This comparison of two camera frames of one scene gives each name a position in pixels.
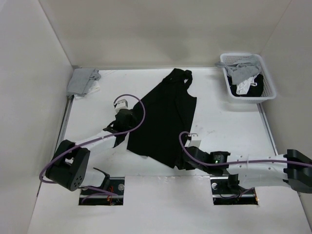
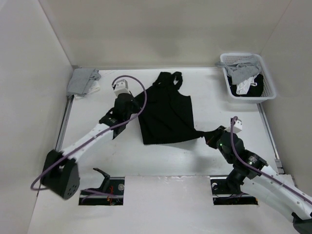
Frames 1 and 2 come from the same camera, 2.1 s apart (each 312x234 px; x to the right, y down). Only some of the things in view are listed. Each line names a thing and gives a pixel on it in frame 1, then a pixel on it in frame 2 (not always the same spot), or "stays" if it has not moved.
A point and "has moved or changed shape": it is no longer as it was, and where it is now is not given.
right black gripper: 187,166 → 210,136
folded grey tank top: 81,81 stays
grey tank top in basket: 241,71 stays
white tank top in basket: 243,87 stays
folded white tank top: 94,87 stays
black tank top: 170,110 has moved or changed shape
